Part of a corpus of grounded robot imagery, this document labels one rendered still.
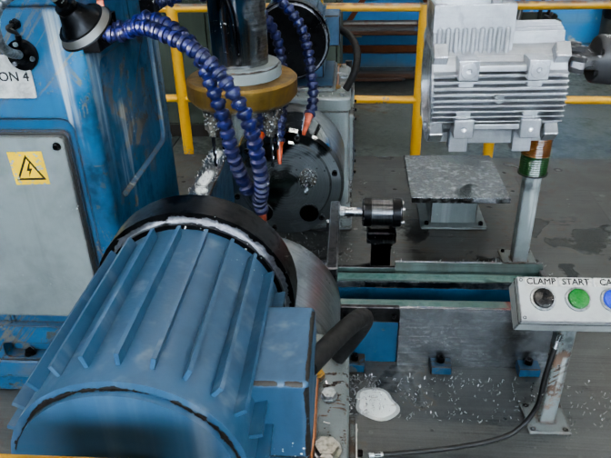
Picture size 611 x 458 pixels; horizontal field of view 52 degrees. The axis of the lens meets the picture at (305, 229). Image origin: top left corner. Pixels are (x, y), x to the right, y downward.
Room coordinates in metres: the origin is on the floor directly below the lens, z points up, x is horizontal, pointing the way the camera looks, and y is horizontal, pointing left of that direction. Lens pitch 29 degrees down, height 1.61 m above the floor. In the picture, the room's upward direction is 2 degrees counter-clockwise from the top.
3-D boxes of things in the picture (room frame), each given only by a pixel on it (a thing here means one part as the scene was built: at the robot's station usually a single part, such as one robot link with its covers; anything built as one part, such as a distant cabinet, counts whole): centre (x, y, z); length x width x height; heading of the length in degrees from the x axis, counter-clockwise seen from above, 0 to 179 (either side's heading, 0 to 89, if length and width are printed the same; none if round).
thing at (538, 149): (1.26, -0.50, 1.10); 0.06 x 0.06 x 0.04
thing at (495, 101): (1.00, -0.30, 1.31); 0.20 x 0.19 x 0.19; 86
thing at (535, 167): (1.26, -0.50, 1.05); 0.06 x 0.06 x 0.04
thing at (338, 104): (1.60, 0.01, 0.99); 0.35 x 0.31 x 0.37; 176
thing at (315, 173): (1.33, 0.03, 1.04); 0.41 x 0.25 x 0.25; 176
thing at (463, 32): (1.00, -0.26, 1.41); 0.12 x 0.11 x 0.07; 86
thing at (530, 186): (1.26, -0.50, 1.01); 0.08 x 0.08 x 0.42; 86
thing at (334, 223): (1.02, -0.05, 1.02); 0.26 x 0.04 x 0.03; 176
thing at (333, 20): (1.63, -0.02, 1.16); 0.33 x 0.26 x 0.42; 176
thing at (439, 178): (1.50, -0.39, 0.86); 0.27 x 0.24 x 0.12; 176
